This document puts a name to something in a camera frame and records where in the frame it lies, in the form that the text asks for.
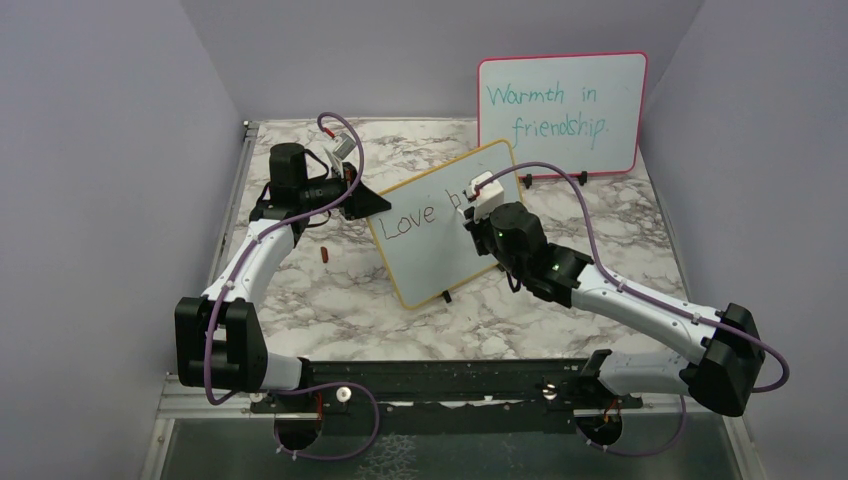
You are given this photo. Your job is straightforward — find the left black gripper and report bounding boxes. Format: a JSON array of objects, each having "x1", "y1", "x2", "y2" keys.
[{"x1": 301, "y1": 162, "x2": 392, "y2": 221}]

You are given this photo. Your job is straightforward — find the yellow framed whiteboard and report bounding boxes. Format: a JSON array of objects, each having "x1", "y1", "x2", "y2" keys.
[{"x1": 367, "y1": 139, "x2": 515, "y2": 309}]

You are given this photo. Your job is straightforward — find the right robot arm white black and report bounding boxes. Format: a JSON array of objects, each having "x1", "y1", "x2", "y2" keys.
[{"x1": 462, "y1": 202, "x2": 765, "y2": 417}]

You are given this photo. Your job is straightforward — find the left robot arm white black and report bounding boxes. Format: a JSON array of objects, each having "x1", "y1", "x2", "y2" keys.
[{"x1": 174, "y1": 134, "x2": 391, "y2": 411}]

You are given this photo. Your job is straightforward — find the pink framed whiteboard with writing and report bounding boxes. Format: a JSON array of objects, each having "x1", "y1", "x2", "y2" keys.
[{"x1": 477, "y1": 51, "x2": 648, "y2": 175}]

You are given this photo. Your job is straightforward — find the pink board stand feet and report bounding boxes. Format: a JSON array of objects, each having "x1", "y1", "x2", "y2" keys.
[{"x1": 518, "y1": 171, "x2": 589, "y2": 189}]

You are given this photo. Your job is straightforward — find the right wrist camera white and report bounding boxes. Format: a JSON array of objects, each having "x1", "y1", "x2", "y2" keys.
[{"x1": 463, "y1": 171, "x2": 505, "y2": 223}]

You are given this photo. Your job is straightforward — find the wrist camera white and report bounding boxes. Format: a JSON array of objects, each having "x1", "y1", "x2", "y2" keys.
[
  {"x1": 463, "y1": 171, "x2": 505, "y2": 223},
  {"x1": 324, "y1": 132, "x2": 357, "y2": 177}
]

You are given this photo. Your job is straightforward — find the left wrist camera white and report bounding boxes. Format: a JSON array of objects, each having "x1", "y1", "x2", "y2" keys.
[{"x1": 324, "y1": 132, "x2": 357, "y2": 177}]

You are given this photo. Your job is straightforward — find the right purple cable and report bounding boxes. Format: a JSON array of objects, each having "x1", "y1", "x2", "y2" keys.
[{"x1": 471, "y1": 161, "x2": 791, "y2": 460}]

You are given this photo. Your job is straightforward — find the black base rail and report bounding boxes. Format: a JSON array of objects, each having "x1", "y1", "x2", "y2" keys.
[{"x1": 250, "y1": 358, "x2": 643, "y2": 436}]

